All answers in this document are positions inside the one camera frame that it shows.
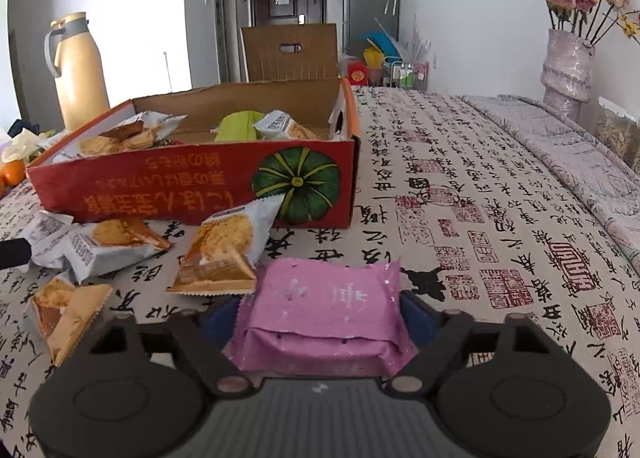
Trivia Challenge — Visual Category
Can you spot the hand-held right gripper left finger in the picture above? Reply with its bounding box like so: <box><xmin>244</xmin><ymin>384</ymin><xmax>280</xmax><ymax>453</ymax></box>
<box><xmin>87</xmin><ymin>299</ymin><xmax>251</xmax><ymax>396</ymax></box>

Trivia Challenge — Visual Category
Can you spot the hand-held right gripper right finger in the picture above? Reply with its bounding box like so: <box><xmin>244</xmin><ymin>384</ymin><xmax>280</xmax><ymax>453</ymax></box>
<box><xmin>387</xmin><ymin>290</ymin><xmax>553</xmax><ymax>394</ymax></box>

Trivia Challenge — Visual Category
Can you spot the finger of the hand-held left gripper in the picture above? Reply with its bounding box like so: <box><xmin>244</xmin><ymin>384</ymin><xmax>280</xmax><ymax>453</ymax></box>
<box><xmin>0</xmin><ymin>238</ymin><xmax>32</xmax><ymax>270</ymax></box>

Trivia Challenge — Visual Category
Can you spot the pink snack packet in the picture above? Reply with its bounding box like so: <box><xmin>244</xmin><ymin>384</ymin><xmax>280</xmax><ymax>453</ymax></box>
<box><xmin>222</xmin><ymin>258</ymin><xmax>418</xmax><ymax>379</ymax></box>

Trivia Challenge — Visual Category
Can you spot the blue plastic item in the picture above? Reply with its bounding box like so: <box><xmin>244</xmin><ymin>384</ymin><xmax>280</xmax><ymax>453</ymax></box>
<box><xmin>365</xmin><ymin>30</ymin><xmax>401</xmax><ymax>56</ymax></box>

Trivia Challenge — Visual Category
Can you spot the pink textured vase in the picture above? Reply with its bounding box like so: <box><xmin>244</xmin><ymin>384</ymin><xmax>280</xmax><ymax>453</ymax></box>
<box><xmin>541</xmin><ymin>28</ymin><xmax>597</xmax><ymax>124</ymax></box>

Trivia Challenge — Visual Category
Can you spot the green snack packet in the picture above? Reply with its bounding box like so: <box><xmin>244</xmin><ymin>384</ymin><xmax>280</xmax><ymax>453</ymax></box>
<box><xmin>214</xmin><ymin>110</ymin><xmax>267</xmax><ymax>143</ymax></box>

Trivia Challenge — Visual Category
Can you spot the pile of snack packets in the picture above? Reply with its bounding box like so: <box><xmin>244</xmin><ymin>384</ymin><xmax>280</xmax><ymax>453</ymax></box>
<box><xmin>20</xmin><ymin>195</ymin><xmax>286</xmax><ymax>369</ymax></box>

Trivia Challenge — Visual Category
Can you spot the white storage rack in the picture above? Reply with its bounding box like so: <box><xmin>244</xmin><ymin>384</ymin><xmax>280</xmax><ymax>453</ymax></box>
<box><xmin>391</xmin><ymin>60</ymin><xmax>430</xmax><ymax>90</ymax></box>

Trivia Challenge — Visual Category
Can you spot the grey interior door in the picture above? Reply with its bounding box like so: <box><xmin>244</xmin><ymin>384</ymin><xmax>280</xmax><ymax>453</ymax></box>
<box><xmin>215</xmin><ymin>0</ymin><xmax>237</xmax><ymax>85</ymax></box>

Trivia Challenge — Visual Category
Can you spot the grey refrigerator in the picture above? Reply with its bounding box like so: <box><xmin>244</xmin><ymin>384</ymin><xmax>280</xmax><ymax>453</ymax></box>
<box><xmin>342</xmin><ymin>0</ymin><xmax>401</xmax><ymax>54</ymax></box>

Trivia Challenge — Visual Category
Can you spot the glass jar of seeds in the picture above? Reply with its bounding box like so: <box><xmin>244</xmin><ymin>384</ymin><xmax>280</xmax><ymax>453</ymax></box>
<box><xmin>592</xmin><ymin>97</ymin><xmax>640</xmax><ymax>161</ymax></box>

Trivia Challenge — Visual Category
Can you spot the white snack packet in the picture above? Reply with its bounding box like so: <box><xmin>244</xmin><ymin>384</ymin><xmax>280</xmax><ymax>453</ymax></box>
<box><xmin>254</xmin><ymin>110</ymin><xmax>321</xmax><ymax>141</ymax></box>
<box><xmin>75</xmin><ymin>135</ymin><xmax>126</xmax><ymax>157</ymax></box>
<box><xmin>102</xmin><ymin>120</ymin><xmax>161</xmax><ymax>151</ymax></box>
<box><xmin>142</xmin><ymin>111</ymin><xmax>188</xmax><ymax>139</ymax></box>

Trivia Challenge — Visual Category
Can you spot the red cardboard box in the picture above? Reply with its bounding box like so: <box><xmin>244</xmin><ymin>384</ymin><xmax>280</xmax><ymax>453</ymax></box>
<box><xmin>26</xmin><ymin>77</ymin><xmax>362</xmax><ymax>229</ymax></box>

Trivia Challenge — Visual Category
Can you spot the yellow bag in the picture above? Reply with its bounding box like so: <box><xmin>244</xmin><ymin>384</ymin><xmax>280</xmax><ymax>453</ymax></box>
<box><xmin>362</xmin><ymin>45</ymin><xmax>386</xmax><ymax>70</ymax></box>

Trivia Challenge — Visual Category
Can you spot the yellow thermos jug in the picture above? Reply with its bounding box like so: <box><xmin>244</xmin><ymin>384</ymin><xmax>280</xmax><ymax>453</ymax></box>
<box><xmin>44</xmin><ymin>12</ymin><xmax>111</xmax><ymax>131</ymax></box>

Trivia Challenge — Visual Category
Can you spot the grey quilted cloth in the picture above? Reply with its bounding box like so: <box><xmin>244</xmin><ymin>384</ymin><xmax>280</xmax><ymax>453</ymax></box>
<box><xmin>460</xmin><ymin>94</ymin><xmax>640</xmax><ymax>264</ymax></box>

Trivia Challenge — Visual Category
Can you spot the wrapped dried flower bundle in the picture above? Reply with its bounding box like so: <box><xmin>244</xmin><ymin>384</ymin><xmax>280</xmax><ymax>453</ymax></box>
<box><xmin>400</xmin><ymin>15</ymin><xmax>436</xmax><ymax>64</ymax></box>

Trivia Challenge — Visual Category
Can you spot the cream plastic bag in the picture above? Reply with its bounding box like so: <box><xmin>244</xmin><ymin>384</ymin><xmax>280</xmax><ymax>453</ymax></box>
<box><xmin>1</xmin><ymin>128</ymin><xmax>41</xmax><ymax>164</ymax></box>

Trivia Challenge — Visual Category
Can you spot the small red gift box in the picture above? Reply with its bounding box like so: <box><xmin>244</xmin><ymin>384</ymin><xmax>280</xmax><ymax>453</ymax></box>
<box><xmin>347</xmin><ymin>60</ymin><xmax>373</xmax><ymax>86</ymax></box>

